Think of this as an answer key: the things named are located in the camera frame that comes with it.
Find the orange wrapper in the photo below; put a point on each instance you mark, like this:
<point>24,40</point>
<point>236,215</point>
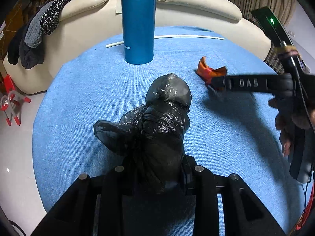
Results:
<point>207,73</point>

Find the red folding stool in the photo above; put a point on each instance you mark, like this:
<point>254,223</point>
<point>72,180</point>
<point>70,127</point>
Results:
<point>8,101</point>

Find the blue round table cloth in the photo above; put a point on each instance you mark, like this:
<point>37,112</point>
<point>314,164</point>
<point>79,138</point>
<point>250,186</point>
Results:
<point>236,180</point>

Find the wooden baby crib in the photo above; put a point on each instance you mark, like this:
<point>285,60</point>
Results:
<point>273,61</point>

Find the white thin rod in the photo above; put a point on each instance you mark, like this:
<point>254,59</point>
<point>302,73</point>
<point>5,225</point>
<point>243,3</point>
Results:
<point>170,36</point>

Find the grey clothes on sofa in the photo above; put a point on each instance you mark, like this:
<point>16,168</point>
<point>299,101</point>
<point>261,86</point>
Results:
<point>27,45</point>

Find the person's right hand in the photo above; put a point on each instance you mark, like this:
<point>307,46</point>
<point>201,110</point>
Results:
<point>281,125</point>

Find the blue thermos bottle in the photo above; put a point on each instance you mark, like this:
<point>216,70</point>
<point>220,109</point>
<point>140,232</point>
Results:
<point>138,23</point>

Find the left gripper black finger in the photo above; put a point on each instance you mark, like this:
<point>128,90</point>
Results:
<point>277,85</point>

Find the black plastic bag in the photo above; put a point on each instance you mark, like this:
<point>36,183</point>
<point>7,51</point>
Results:
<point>151,135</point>

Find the red mesh trash basket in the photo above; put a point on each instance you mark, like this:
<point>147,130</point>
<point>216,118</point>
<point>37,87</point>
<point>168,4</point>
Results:
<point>306,213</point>

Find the cream leather sofa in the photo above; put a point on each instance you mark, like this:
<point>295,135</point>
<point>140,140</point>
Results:
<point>85,23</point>

